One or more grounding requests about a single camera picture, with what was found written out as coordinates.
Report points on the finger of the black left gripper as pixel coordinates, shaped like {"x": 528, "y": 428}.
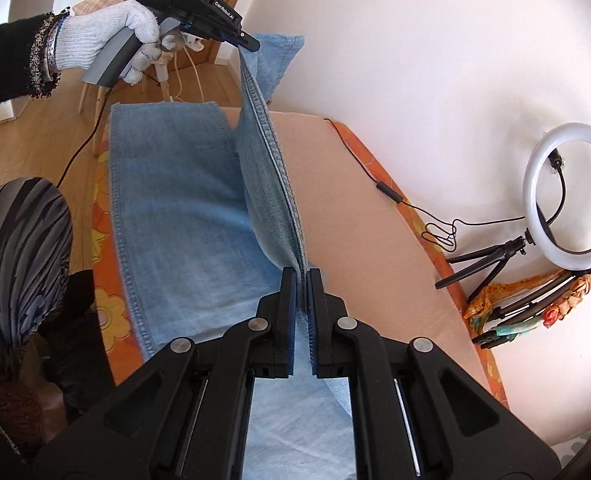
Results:
{"x": 240, "y": 40}

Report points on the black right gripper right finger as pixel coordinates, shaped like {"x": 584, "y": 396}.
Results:
{"x": 416, "y": 413}

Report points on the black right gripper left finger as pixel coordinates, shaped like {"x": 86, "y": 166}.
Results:
{"x": 184, "y": 414}

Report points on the blue denim pants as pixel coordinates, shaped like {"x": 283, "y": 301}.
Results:
{"x": 204, "y": 222}

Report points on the left forearm black sleeve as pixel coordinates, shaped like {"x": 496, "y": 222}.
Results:
{"x": 27, "y": 56}

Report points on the orange floral bed sheet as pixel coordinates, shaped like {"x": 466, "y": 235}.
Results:
{"x": 120, "y": 342}

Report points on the folded stand black legs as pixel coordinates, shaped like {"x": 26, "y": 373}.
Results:
{"x": 499, "y": 331}

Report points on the orange floral scarf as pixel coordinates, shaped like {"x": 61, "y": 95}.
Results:
{"x": 560, "y": 292}

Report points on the black small tripod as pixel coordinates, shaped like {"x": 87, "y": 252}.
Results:
{"x": 496, "y": 256}

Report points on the grey striped trouser leg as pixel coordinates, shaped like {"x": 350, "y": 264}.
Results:
{"x": 36, "y": 234}

